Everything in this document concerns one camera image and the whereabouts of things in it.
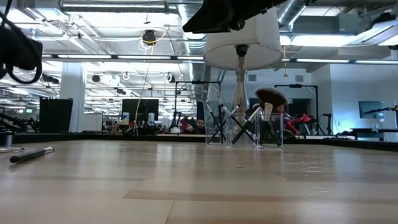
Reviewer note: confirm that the black ceiling camera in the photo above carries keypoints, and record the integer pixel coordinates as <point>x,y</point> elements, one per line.
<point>149,36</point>

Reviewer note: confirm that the short-bristle black makeup brush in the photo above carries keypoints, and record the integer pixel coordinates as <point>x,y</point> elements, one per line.
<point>276,137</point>

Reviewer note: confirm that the clear acrylic organizer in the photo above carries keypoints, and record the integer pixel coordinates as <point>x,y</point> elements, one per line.
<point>258,137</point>

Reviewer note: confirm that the black cabinet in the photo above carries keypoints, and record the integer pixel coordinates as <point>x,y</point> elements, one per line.
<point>56,115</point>

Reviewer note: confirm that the small brass pendant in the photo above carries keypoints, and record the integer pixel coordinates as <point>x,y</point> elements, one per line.
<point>285,74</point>

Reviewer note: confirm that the silver air duct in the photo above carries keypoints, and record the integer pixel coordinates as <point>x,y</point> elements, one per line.
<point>290,11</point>

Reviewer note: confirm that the person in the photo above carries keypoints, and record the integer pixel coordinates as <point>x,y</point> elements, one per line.
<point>186,126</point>
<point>281,109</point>
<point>200,126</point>

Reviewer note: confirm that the red robot arm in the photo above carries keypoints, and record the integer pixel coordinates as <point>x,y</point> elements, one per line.
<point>298,121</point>

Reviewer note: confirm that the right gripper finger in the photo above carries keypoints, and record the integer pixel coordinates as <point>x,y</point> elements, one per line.
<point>211,18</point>

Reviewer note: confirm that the wall monitor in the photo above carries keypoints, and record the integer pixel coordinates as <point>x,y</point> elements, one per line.
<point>371,109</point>

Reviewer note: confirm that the white pillar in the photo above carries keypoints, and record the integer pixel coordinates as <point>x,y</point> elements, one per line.
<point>72,93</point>

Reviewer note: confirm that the black rig frame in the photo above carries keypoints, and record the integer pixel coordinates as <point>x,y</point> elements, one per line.
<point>197,82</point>
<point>295,86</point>

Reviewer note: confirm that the white bottle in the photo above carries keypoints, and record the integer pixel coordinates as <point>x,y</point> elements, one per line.
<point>126,118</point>
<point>151,118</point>

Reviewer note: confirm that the black fan makeup brush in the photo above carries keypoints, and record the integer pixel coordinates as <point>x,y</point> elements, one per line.
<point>270,96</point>

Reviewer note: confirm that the long ceiling light strip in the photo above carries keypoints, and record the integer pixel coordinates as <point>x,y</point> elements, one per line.
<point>376,62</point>
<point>321,60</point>

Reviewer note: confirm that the dark background desk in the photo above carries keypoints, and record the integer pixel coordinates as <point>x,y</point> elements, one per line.
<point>373,130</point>

